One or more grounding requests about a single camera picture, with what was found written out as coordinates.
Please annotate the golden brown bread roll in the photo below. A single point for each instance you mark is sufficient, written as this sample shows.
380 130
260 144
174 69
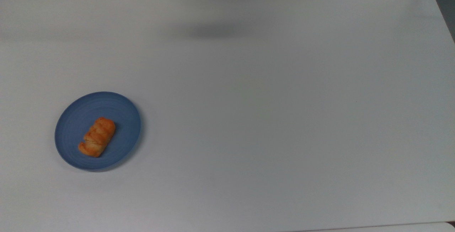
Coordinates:
96 138

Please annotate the blue round plate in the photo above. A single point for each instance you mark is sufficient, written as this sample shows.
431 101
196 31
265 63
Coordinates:
119 111

